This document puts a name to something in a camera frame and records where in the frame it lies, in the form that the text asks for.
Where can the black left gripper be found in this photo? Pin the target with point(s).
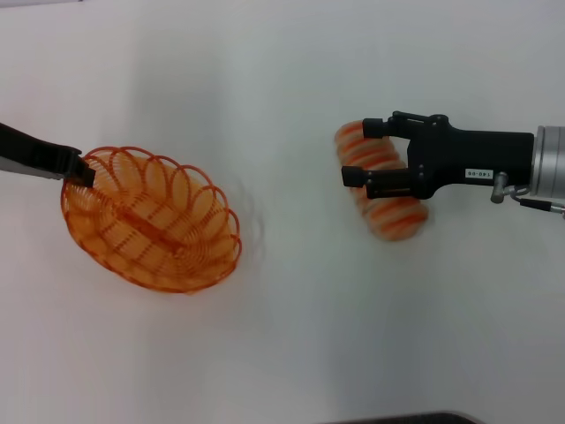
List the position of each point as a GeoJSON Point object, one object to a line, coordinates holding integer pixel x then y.
{"type": "Point", "coordinates": [26, 148]}

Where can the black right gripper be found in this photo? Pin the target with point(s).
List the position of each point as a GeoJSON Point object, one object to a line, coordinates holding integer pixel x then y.
{"type": "Point", "coordinates": [476, 154]}

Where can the orange striped bread roll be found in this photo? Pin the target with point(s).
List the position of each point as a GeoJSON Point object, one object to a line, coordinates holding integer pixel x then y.
{"type": "Point", "coordinates": [393, 221]}

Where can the orange woven plastic basket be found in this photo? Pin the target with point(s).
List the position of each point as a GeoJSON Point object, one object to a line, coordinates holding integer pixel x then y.
{"type": "Point", "coordinates": [154, 229]}

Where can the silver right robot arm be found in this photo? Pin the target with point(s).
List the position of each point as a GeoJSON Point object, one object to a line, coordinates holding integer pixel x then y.
{"type": "Point", "coordinates": [549, 161]}

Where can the dark robot torso part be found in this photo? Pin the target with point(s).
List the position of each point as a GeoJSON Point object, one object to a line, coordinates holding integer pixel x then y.
{"type": "Point", "coordinates": [397, 419]}

